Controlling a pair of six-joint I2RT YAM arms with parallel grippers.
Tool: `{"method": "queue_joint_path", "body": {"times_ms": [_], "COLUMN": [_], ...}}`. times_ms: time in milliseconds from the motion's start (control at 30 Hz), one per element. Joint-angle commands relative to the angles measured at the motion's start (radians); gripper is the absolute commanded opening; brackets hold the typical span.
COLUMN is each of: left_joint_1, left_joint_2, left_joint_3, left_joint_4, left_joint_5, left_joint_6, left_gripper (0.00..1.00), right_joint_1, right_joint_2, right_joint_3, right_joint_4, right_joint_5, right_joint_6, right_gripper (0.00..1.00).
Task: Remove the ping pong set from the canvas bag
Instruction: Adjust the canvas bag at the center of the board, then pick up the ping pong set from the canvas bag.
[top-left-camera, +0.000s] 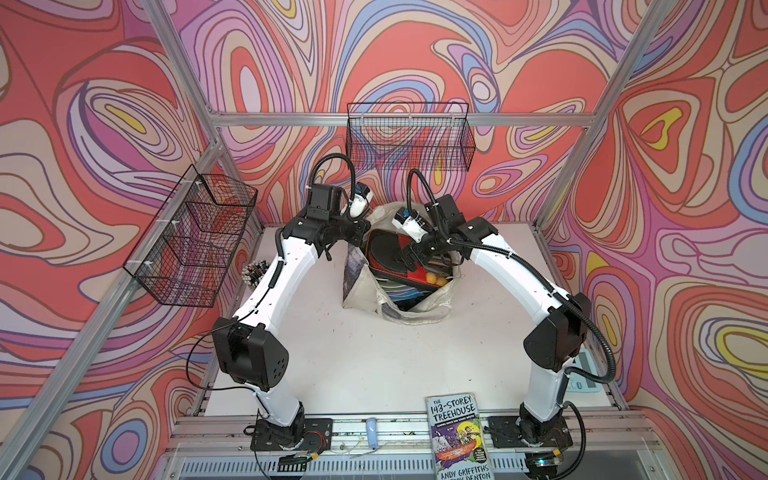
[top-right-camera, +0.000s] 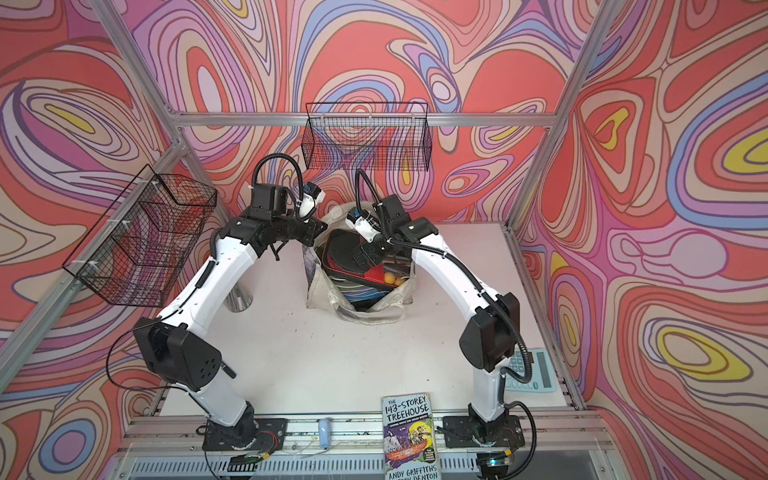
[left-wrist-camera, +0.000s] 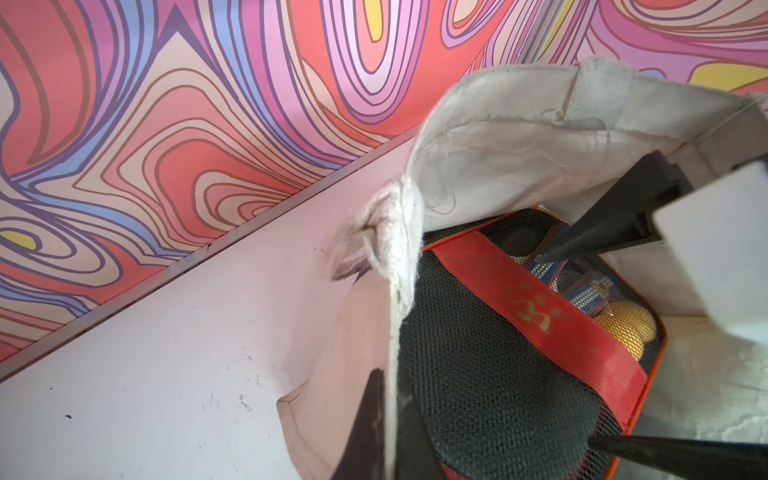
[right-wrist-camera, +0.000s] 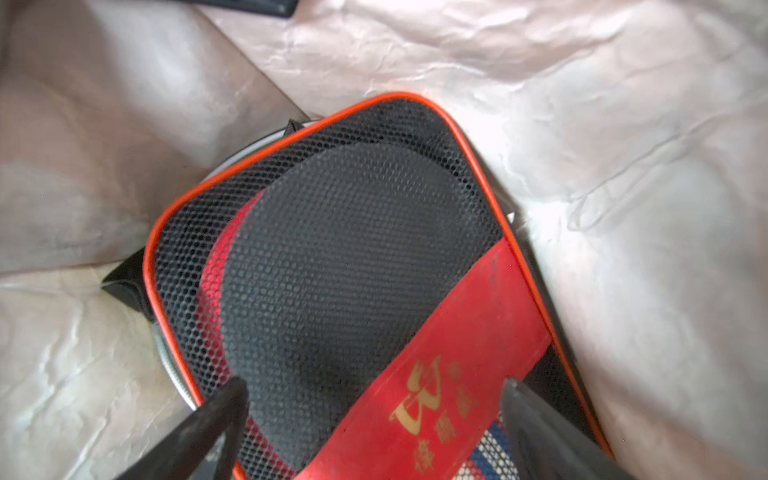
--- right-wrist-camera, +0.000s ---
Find cream canvas tote bag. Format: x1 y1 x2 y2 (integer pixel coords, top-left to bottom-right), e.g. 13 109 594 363
1 1 767 479

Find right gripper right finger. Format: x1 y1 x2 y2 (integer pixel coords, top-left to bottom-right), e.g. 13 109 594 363
500 378 633 480

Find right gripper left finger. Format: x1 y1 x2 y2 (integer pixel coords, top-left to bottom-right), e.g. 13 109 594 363
119 377 249 479

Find red black ping pong case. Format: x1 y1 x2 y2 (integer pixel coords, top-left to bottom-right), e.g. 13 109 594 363
102 92 612 479

